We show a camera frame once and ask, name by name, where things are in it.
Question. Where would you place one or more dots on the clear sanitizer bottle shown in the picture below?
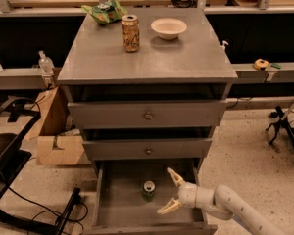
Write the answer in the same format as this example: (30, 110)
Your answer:
(45, 63)

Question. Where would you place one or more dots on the grey bottom drawer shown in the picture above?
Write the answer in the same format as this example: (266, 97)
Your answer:
(120, 208)

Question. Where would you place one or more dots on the gold soda can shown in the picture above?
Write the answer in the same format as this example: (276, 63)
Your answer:
(130, 33)

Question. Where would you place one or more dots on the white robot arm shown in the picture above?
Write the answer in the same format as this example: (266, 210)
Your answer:
(222, 203)

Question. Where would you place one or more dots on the grey drawer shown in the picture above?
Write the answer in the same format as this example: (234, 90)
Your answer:
(146, 149)
(120, 208)
(113, 115)

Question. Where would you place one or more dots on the grey drawer cabinet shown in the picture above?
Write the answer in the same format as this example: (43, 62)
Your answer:
(192, 67)

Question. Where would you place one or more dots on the green soda can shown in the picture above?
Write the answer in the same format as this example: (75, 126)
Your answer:
(148, 190)

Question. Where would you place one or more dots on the grey top drawer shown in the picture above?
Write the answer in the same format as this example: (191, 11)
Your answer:
(113, 115)

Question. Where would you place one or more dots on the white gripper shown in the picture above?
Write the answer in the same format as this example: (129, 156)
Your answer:
(188, 194)

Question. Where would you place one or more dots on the small white pump bottle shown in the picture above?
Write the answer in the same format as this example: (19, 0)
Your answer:
(224, 44)

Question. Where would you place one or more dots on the white paper bowl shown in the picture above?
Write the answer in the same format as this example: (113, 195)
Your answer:
(169, 28)

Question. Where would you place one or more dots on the black tripod stand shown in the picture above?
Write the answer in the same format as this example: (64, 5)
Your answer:
(280, 120)

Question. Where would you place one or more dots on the green chip bag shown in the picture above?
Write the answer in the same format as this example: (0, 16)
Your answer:
(105, 13)

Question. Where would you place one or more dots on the grey middle drawer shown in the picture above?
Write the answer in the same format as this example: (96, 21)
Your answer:
(146, 149)

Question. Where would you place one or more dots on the cardboard box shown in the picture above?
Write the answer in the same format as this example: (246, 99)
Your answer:
(57, 143)

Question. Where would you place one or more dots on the black chair frame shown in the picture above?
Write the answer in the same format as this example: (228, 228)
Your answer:
(13, 160)

